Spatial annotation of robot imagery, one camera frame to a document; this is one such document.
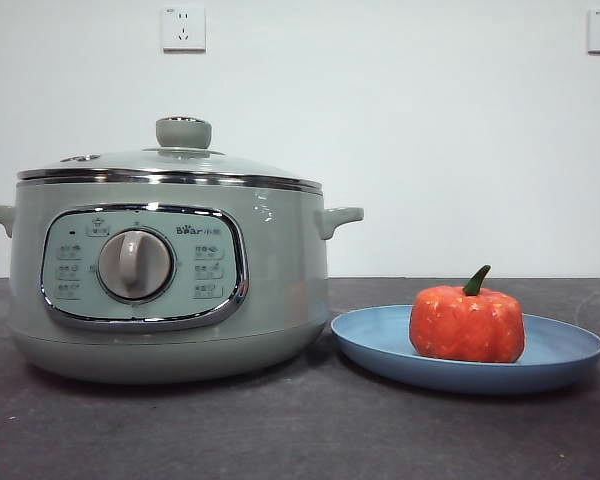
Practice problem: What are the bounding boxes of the glass lid with green knob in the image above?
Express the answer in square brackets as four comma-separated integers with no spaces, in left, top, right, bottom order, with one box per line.
[17,116,324,192]

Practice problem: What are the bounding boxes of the orange pumpkin with green stem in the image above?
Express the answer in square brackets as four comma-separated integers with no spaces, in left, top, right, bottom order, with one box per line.
[408,264,526,364]

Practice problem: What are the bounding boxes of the pale green electric steamer pot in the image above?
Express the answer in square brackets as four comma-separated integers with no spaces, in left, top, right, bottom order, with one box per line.
[0,174,365,385]

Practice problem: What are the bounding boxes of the blue round plate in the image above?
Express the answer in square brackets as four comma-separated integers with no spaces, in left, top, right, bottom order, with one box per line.
[329,304,600,397]

